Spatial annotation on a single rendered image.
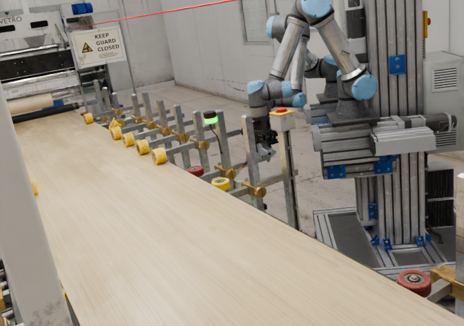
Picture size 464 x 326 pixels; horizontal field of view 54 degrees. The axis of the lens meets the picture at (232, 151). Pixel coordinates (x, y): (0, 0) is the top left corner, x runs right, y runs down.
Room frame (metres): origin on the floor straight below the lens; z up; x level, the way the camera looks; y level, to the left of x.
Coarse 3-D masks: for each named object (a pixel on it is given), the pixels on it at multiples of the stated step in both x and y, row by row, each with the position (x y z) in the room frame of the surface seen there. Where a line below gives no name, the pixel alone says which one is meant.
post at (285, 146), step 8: (280, 136) 1.65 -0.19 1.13; (288, 136) 1.64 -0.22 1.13; (280, 144) 1.66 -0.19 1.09; (288, 144) 1.64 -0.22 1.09; (280, 152) 1.66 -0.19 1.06; (288, 152) 1.64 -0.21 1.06; (288, 160) 1.64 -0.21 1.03; (288, 168) 1.64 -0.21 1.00; (288, 176) 1.64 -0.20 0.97; (288, 184) 1.64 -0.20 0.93; (288, 192) 1.64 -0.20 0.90; (296, 192) 1.65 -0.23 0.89; (288, 200) 1.65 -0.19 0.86; (296, 200) 1.65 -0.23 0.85; (288, 208) 1.66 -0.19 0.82; (296, 208) 1.65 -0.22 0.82; (288, 216) 1.66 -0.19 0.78; (296, 216) 1.64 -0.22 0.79; (296, 224) 1.65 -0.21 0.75
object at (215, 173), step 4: (264, 156) 2.25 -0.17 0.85; (244, 160) 2.21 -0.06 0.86; (260, 160) 2.23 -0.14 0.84; (264, 160) 2.25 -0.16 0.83; (232, 164) 2.18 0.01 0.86; (236, 164) 2.17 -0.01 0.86; (240, 164) 2.18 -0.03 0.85; (236, 168) 2.16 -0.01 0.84; (208, 172) 2.12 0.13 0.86; (212, 172) 2.11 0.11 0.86; (216, 172) 2.11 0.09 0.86; (220, 172) 2.12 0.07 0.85; (200, 176) 2.07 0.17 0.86; (204, 176) 2.08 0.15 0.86; (208, 176) 2.09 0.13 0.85; (212, 176) 2.10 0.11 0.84; (216, 176) 2.11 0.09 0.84; (204, 180) 2.07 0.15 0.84
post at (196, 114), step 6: (192, 114) 2.33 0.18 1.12; (198, 114) 2.32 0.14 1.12; (198, 120) 2.31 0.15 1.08; (198, 126) 2.31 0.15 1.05; (198, 132) 2.31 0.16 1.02; (198, 138) 2.31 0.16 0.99; (204, 138) 2.32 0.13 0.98; (204, 156) 2.31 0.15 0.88; (204, 162) 2.31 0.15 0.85; (204, 168) 2.31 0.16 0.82; (210, 180) 2.32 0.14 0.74
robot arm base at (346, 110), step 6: (342, 102) 2.10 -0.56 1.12; (348, 102) 2.08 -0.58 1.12; (354, 102) 2.07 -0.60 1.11; (360, 102) 2.08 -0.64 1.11; (336, 108) 2.15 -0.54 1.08; (342, 108) 2.10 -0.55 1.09; (348, 108) 2.07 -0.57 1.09; (354, 108) 2.06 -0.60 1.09; (360, 108) 2.07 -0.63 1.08; (366, 108) 2.09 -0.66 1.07; (336, 114) 2.12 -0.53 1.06; (342, 114) 2.08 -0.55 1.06; (348, 114) 2.06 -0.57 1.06; (354, 114) 2.05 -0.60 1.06; (360, 114) 2.06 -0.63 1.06; (366, 114) 2.08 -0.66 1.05
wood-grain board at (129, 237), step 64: (64, 128) 3.51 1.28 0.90; (64, 192) 2.02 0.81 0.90; (128, 192) 1.90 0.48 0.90; (192, 192) 1.78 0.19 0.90; (64, 256) 1.38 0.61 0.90; (128, 256) 1.31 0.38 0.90; (192, 256) 1.25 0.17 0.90; (256, 256) 1.20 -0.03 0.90; (320, 256) 1.15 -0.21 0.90; (128, 320) 0.98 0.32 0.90; (192, 320) 0.94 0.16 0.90; (256, 320) 0.91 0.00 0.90; (320, 320) 0.88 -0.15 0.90; (384, 320) 0.84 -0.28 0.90; (448, 320) 0.81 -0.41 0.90
